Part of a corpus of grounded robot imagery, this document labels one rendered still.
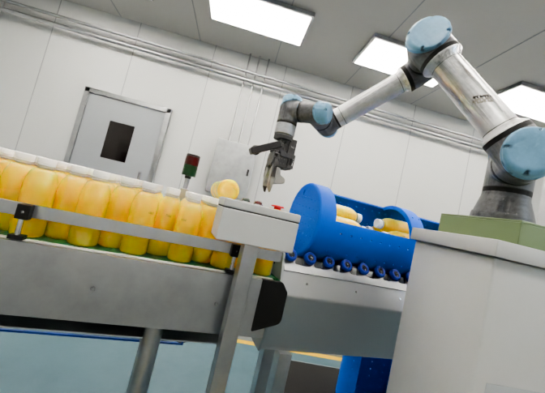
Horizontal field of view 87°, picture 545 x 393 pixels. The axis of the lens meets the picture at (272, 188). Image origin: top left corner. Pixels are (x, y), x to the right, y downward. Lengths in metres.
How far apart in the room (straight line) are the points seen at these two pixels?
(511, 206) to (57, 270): 1.16
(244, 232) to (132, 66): 4.60
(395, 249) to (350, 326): 0.32
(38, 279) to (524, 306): 1.12
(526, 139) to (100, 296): 1.08
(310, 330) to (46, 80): 5.07
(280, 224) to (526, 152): 0.60
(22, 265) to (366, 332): 1.07
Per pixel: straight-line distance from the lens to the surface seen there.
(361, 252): 1.12
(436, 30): 1.03
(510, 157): 0.89
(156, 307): 0.85
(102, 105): 5.04
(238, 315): 0.79
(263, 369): 1.31
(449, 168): 5.83
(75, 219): 0.85
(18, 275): 0.88
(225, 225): 0.69
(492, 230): 0.94
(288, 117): 1.06
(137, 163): 4.70
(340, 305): 1.11
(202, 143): 4.61
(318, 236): 1.01
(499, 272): 0.87
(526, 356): 0.97
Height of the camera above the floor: 1.10
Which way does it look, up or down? 4 degrees up
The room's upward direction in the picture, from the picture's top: 13 degrees clockwise
